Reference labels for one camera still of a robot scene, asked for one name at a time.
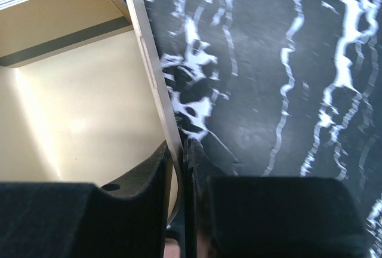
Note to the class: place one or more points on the tan oval plastic tray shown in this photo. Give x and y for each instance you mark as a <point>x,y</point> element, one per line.
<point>83,98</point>

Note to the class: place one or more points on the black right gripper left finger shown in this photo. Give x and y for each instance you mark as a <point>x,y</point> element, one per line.
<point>124,218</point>

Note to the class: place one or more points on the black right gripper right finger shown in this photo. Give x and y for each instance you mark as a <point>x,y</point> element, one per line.
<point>250,216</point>

